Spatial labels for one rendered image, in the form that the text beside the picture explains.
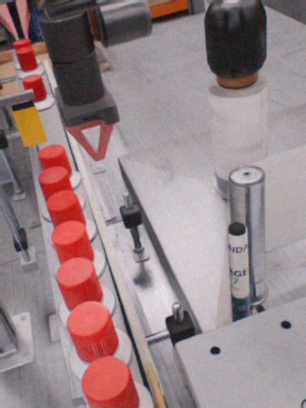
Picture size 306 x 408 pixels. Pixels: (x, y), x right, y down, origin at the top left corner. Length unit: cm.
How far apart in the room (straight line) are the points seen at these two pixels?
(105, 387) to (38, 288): 46
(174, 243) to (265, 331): 45
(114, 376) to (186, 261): 36
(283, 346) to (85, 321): 16
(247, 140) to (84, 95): 25
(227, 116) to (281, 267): 22
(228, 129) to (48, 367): 41
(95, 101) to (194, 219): 25
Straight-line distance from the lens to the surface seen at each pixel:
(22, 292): 77
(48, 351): 68
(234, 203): 50
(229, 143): 70
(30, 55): 92
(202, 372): 24
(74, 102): 60
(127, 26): 58
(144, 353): 53
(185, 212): 74
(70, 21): 56
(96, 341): 35
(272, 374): 24
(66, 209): 46
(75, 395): 47
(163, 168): 85
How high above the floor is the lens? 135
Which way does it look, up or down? 37 degrees down
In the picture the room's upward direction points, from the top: 10 degrees counter-clockwise
